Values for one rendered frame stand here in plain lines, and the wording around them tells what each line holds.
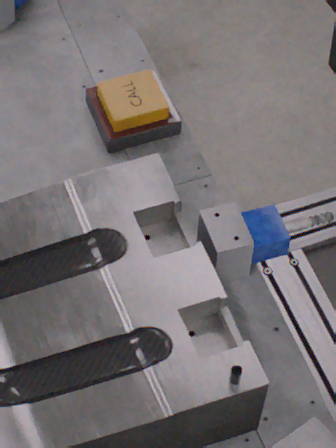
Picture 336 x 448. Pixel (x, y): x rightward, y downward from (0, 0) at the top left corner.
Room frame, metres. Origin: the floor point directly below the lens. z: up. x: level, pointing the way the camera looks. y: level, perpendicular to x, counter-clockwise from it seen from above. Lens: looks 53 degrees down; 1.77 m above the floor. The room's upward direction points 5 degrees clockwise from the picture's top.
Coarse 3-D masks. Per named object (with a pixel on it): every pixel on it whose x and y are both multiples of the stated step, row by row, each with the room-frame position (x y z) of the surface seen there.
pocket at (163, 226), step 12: (168, 204) 0.68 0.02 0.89; (180, 204) 0.68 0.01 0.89; (144, 216) 0.67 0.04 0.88; (156, 216) 0.67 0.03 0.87; (168, 216) 0.68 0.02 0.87; (180, 216) 0.67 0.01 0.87; (144, 228) 0.67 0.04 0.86; (156, 228) 0.67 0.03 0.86; (168, 228) 0.67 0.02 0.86; (180, 228) 0.66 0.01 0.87; (156, 240) 0.65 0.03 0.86; (168, 240) 0.66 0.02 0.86; (180, 240) 0.66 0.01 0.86; (192, 240) 0.65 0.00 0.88; (156, 252) 0.64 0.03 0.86; (168, 252) 0.64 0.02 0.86
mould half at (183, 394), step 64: (64, 192) 0.68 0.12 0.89; (128, 192) 0.69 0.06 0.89; (0, 256) 0.61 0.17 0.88; (128, 256) 0.62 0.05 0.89; (192, 256) 0.62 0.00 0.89; (0, 320) 0.54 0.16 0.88; (64, 320) 0.55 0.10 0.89; (128, 320) 0.55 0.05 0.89; (128, 384) 0.49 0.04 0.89; (192, 384) 0.49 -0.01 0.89; (256, 384) 0.50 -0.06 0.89
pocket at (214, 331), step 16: (192, 304) 0.57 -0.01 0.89; (208, 304) 0.58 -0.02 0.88; (224, 304) 0.58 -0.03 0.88; (192, 320) 0.57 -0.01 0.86; (208, 320) 0.57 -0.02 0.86; (224, 320) 0.57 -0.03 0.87; (192, 336) 0.56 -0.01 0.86; (208, 336) 0.56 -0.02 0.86; (224, 336) 0.56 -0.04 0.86; (240, 336) 0.55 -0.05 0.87; (208, 352) 0.54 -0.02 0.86
